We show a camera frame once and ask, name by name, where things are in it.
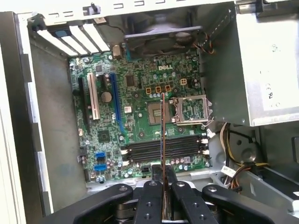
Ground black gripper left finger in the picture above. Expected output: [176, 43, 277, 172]
[43, 164, 164, 224]

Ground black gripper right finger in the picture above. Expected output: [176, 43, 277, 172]
[164, 164, 277, 224]

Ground RAM memory stick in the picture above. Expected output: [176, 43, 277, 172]
[160, 92, 170, 222]

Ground metal socket cover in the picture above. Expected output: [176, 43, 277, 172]
[172, 94, 214, 126]

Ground CPU socket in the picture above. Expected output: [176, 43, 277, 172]
[146, 101, 175, 126]

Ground round coin battery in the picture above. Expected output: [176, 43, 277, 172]
[100, 91, 113, 103]

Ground long black expansion slot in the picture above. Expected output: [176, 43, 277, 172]
[78, 77, 92, 138]

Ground white expansion slot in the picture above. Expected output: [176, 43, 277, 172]
[87, 72, 100, 121]

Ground green motherboard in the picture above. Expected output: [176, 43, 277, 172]
[69, 52, 212, 185]

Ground grey power supply unit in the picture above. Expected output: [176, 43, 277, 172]
[198, 11, 299, 127]

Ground black open PC case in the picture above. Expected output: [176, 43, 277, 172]
[0, 0, 299, 224]

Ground black case fan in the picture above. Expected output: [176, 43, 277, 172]
[123, 13, 203, 58]

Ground white slot cover plate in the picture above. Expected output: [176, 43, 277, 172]
[83, 23, 111, 53]
[69, 25, 100, 54]
[62, 36, 89, 56]
[37, 30, 78, 56]

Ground yellow black power wires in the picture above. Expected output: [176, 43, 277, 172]
[219, 122, 269, 191]

